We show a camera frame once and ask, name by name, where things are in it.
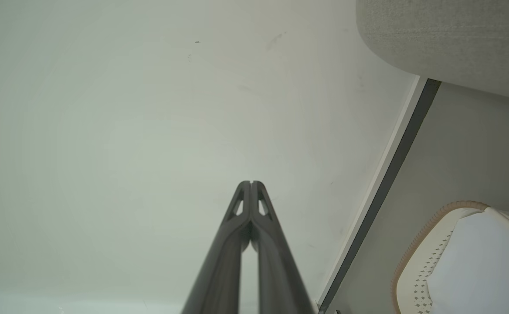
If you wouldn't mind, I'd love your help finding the white cloth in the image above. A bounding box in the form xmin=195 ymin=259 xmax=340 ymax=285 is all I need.
xmin=427 ymin=208 xmax=509 ymax=314

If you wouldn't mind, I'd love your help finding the white woven laundry basket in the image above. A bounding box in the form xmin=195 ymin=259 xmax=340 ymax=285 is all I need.
xmin=391 ymin=201 xmax=509 ymax=314

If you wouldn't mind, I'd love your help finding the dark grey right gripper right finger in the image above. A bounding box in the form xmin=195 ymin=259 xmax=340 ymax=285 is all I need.
xmin=251 ymin=181 xmax=315 ymax=314

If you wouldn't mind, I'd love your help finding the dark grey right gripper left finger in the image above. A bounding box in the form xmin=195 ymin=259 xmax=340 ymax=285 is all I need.
xmin=181 ymin=181 xmax=252 ymax=314

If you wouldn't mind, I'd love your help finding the dark baseboard strip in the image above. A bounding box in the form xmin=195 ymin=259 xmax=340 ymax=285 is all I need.
xmin=317 ymin=78 xmax=442 ymax=314

